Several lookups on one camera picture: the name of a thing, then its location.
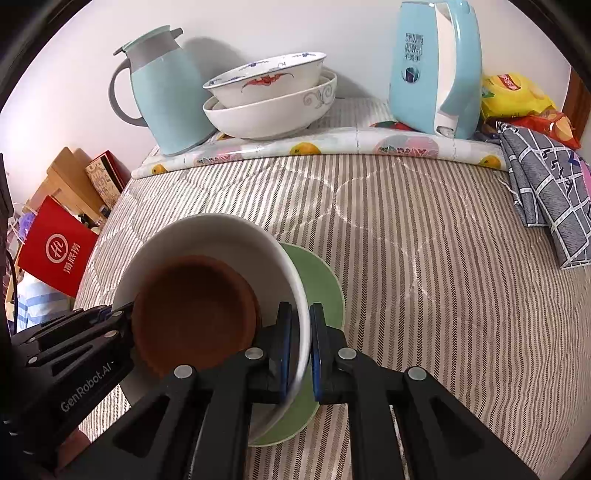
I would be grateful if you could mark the striped quilted blanket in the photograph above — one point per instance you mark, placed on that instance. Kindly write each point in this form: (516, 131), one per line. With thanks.
(415, 277)

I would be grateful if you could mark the fruit printed table mat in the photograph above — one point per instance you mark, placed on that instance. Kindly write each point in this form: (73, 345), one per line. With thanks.
(351, 143)

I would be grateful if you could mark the person's left hand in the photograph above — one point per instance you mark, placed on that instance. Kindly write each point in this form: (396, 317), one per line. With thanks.
(71, 446)

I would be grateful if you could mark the red chip bag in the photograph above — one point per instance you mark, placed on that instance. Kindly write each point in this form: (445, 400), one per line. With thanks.
(554, 127)

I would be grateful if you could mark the brown bowl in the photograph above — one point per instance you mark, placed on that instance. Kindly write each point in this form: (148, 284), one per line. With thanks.
(194, 314)

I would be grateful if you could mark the red paper bag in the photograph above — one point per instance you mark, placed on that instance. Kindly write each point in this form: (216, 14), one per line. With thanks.
(55, 249)

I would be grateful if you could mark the white bowl with grey swirls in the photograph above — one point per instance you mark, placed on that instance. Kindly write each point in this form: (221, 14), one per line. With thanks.
(268, 120)

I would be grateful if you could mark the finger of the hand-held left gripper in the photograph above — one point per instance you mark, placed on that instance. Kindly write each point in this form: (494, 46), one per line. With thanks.
(122, 330)
(108, 313)

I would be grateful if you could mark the wooden box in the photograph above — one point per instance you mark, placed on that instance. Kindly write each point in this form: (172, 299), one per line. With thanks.
(69, 180)

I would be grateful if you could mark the blue and red patterned bowl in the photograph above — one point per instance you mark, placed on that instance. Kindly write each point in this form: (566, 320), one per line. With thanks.
(263, 87)

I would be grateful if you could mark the patterned gift box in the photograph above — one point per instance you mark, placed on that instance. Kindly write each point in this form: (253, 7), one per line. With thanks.
(108, 177)

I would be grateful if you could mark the yellow chip bag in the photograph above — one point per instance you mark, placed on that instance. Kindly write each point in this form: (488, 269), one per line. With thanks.
(512, 99)

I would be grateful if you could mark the plain white bowl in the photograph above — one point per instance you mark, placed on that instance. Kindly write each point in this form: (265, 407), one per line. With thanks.
(207, 235)

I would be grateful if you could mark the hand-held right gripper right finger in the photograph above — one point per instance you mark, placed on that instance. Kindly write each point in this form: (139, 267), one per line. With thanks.
(315, 350)

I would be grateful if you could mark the light blue electric kettle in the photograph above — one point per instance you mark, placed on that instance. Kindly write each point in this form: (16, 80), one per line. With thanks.
(415, 92)

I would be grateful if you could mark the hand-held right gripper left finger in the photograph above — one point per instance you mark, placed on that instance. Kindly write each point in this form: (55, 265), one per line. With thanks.
(287, 344)

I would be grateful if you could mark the grey checked cloth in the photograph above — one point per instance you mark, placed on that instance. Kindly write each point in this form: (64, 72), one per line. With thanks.
(549, 194)

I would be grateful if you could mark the blue striped cloth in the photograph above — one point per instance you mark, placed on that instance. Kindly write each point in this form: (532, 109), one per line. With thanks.
(41, 304)

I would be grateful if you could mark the green plate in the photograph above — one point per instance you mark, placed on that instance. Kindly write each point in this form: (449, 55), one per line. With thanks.
(323, 295)

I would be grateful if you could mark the wooden door frame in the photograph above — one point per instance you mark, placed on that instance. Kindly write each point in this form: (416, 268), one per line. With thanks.
(579, 101)

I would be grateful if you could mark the light blue thermos jug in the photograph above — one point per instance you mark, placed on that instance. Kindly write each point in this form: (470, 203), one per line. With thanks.
(171, 101)

